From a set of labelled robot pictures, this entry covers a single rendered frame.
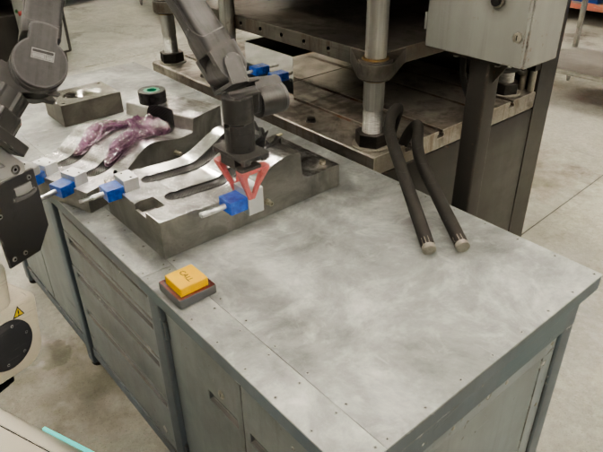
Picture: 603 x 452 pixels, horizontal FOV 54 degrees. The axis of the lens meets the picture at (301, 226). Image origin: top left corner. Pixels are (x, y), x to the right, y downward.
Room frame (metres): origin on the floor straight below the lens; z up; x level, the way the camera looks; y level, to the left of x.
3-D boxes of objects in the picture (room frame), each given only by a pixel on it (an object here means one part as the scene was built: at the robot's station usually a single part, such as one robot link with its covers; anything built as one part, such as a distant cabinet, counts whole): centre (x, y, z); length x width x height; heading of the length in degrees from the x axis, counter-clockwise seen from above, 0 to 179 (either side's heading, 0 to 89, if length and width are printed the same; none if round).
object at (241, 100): (1.05, 0.11, 1.12); 0.07 x 0.06 x 0.07; 127
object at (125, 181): (1.16, 0.43, 0.89); 0.13 x 0.05 x 0.05; 129
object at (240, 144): (1.05, 0.11, 1.06); 0.10 x 0.07 x 0.07; 40
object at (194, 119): (1.51, 0.47, 0.86); 0.50 x 0.26 x 0.11; 147
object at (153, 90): (1.69, 0.43, 0.93); 0.08 x 0.08 x 0.04
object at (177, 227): (1.29, 0.18, 0.87); 0.50 x 0.26 x 0.14; 130
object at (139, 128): (1.50, 0.47, 0.90); 0.26 x 0.18 x 0.08; 147
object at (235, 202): (1.02, 0.14, 0.94); 0.13 x 0.05 x 0.05; 130
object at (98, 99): (1.89, 0.71, 0.84); 0.20 x 0.15 x 0.07; 130
